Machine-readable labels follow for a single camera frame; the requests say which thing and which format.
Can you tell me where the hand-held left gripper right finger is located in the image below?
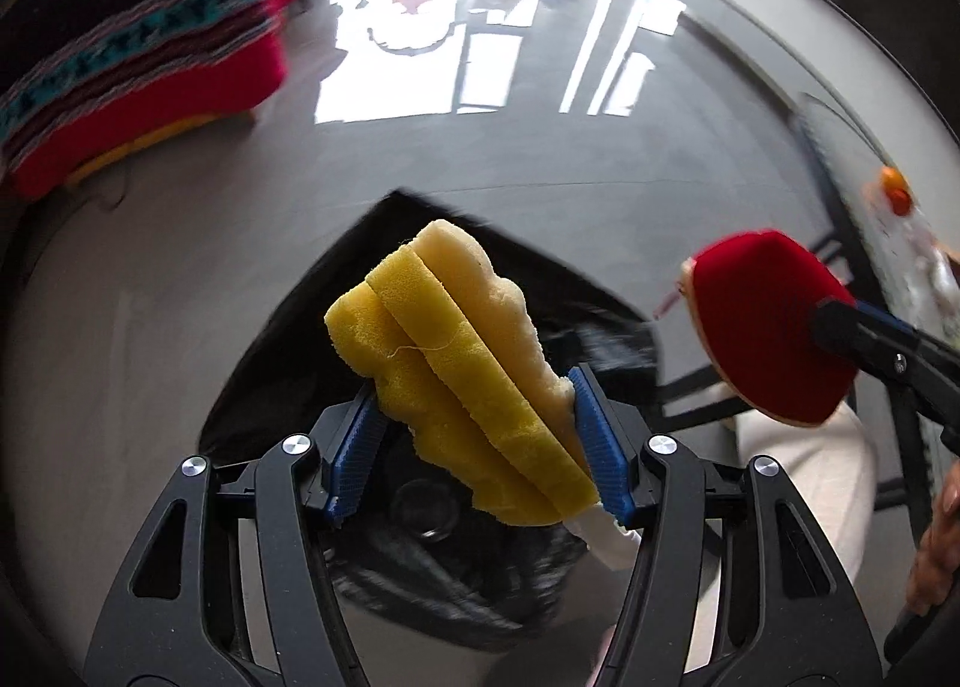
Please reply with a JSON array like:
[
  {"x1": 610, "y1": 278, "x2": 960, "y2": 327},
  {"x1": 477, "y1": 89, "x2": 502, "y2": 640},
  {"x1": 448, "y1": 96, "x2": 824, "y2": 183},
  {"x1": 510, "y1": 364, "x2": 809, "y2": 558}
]
[{"x1": 566, "y1": 364, "x2": 882, "y2": 687}]

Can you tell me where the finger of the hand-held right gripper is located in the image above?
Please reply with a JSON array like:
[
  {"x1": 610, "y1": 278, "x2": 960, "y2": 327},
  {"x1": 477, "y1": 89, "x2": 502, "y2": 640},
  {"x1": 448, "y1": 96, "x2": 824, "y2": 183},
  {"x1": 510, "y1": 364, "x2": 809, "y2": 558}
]
[{"x1": 808, "y1": 297, "x2": 960, "y2": 478}]

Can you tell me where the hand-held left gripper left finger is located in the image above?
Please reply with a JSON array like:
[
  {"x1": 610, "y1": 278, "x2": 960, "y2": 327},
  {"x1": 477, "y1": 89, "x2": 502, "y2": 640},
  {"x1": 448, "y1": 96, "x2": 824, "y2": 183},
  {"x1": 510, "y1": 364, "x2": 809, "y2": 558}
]
[{"x1": 82, "y1": 387, "x2": 391, "y2": 687}]

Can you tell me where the red table tennis paddle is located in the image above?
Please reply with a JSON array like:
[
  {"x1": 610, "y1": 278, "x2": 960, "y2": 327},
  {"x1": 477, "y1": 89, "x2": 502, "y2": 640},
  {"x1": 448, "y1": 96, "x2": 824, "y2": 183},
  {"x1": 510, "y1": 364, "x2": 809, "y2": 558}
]
[{"x1": 679, "y1": 229, "x2": 860, "y2": 427}]

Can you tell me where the yellow layered sponge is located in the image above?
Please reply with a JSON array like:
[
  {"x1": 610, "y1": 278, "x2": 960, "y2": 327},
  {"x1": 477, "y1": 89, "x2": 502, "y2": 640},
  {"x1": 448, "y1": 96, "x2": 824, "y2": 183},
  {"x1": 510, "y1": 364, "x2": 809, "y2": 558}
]
[{"x1": 324, "y1": 218, "x2": 647, "y2": 574}]

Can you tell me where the person's right hand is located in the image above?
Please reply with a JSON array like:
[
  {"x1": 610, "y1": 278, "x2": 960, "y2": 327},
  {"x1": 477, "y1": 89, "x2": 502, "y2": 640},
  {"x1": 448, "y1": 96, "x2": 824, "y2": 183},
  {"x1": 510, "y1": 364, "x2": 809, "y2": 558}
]
[{"x1": 906, "y1": 458, "x2": 960, "y2": 613}]

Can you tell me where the orange ball toy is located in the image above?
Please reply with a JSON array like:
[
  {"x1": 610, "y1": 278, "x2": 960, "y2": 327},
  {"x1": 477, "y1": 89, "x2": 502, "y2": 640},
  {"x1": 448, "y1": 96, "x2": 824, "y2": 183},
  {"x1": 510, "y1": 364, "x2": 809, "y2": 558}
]
[{"x1": 879, "y1": 166, "x2": 912, "y2": 215}]

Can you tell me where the person's leg in beige trousers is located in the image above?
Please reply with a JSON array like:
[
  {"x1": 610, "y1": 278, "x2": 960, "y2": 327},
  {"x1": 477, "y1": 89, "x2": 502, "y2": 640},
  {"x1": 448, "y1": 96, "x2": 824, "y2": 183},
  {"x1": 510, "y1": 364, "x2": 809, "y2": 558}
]
[{"x1": 731, "y1": 387, "x2": 878, "y2": 590}]

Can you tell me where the striped woven blanket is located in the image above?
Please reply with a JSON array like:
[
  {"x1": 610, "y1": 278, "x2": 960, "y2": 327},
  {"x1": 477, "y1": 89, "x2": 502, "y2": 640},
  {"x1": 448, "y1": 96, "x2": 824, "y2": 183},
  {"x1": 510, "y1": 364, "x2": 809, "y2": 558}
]
[{"x1": 0, "y1": 0, "x2": 331, "y2": 200}]

